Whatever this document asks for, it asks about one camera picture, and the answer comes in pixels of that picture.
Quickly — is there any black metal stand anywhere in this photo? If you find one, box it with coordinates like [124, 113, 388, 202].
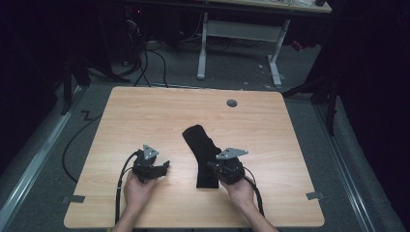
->
[281, 73, 340, 136]
[59, 56, 132, 116]

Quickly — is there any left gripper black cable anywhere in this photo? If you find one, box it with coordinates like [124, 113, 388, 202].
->
[114, 149, 143, 225]

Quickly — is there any thin black floor cable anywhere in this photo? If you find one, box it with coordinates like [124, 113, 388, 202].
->
[61, 110, 103, 184]

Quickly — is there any metal floor rail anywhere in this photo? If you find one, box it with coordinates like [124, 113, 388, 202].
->
[313, 102, 379, 232]
[0, 86, 85, 224]

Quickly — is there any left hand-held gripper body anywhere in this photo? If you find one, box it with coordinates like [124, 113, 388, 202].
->
[131, 144, 162, 185]

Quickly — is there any desk with white legs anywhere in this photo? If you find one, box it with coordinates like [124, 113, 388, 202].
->
[196, 0, 333, 87]

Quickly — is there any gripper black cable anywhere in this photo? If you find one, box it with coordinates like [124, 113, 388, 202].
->
[114, 149, 143, 225]
[241, 167, 266, 218]

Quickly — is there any person's right hand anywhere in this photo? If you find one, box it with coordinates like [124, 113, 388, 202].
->
[220, 178, 256, 213]

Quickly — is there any black sock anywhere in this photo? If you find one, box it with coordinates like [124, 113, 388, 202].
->
[182, 124, 223, 189]

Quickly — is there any grey tape piece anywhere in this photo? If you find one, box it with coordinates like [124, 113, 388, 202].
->
[61, 193, 86, 205]
[305, 190, 326, 201]

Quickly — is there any person's left hand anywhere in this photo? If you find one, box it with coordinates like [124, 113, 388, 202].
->
[123, 171, 159, 213]

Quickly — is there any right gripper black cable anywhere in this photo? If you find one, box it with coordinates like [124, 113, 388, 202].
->
[241, 167, 266, 218]

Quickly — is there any bundle of black cables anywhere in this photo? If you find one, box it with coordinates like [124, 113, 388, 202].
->
[124, 6, 170, 89]

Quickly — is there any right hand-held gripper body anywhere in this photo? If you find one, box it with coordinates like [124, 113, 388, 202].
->
[212, 147, 249, 186]

